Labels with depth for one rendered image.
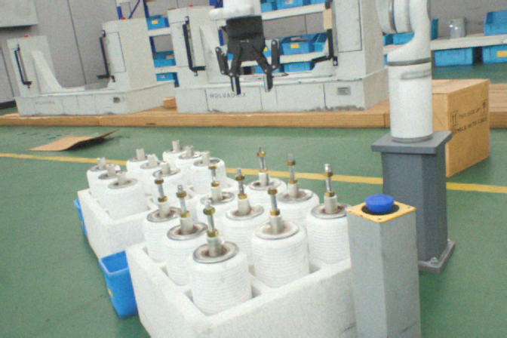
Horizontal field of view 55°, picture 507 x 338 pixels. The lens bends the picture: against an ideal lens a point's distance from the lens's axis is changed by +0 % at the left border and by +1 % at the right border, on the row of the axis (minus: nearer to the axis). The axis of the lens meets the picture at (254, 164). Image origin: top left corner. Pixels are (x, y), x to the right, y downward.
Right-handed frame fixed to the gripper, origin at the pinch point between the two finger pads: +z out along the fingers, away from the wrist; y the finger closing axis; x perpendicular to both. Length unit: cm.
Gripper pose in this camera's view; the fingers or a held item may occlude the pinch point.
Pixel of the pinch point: (252, 87)
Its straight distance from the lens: 104.0
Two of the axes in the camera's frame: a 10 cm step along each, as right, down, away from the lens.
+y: -9.3, 0.3, 3.6
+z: 1.3, 9.6, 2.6
